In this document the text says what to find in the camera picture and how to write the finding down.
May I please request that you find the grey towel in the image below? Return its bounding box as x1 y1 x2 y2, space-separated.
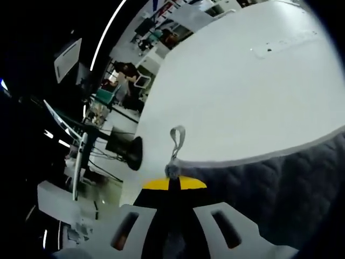
164 125 345 252

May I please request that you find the black round seat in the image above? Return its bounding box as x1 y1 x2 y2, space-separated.
126 135 144 171

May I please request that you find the white box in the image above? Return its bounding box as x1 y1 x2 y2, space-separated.
37 180 82 225

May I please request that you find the white upright pole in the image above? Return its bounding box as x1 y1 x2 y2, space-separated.
72 132 89 201

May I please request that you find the teal box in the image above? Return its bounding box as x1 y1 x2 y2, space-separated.
95 88 114 105

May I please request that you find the black monitor on stand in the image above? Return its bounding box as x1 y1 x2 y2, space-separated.
76 62 92 93

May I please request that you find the white ceiling air conditioner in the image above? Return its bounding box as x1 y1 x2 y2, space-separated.
53 37 83 85

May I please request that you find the ceiling light strip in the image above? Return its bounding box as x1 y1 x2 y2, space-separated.
89 0 128 71

